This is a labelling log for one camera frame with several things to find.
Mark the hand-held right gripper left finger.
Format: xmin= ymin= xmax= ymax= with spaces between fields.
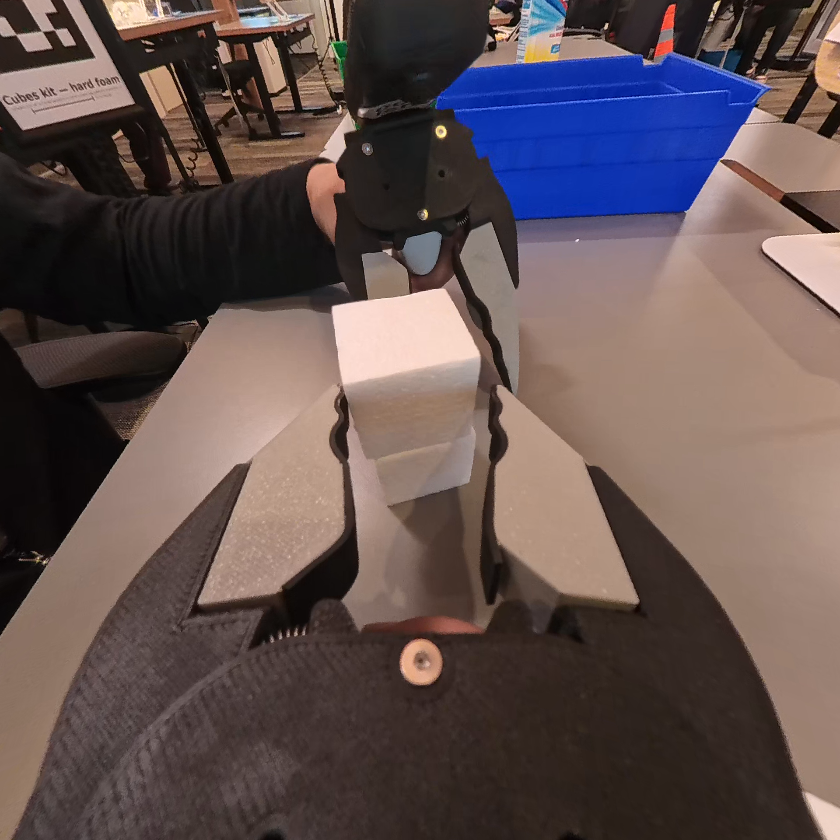
xmin=196 ymin=386 xmax=361 ymax=614

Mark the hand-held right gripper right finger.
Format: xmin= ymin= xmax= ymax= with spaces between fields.
xmin=479 ymin=385 xmax=642 ymax=632

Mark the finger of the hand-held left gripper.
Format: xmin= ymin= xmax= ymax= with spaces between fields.
xmin=361 ymin=248 xmax=411 ymax=303
xmin=453 ymin=222 xmax=522 ymax=396

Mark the person's left forearm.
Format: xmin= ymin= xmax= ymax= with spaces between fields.
xmin=0 ymin=154 xmax=342 ymax=329

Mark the person's left hand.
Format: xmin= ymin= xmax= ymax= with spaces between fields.
xmin=306 ymin=159 xmax=345 ymax=247

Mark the blue plastic bin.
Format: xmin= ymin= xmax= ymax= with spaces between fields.
xmin=435 ymin=54 xmax=770 ymax=221

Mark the cleaning wipes canister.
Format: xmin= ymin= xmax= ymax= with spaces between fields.
xmin=516 ymin=0 xmax=567 ymax=64

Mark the wooden-topped desk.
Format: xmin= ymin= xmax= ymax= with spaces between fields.
xmin=118 ymin=8 xmax=237 ymax=186
xmin=217 ymin=12 xmax=317 ymax=142

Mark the orange traffic cone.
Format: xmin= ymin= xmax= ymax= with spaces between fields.
xmin=652 ymin=3 xmax=678 ymax=64

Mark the white document stand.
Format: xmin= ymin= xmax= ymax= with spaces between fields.
xmin=761 ymin=233 xmax=840 ymax=311

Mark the black sign easel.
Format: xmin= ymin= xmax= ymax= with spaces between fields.
xmin=0 ymin=108 xmax=175 ymax=198

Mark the black and white marker sign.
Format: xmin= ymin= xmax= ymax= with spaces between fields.
xmin=0 ymin=0 xmax=144 ymax=132

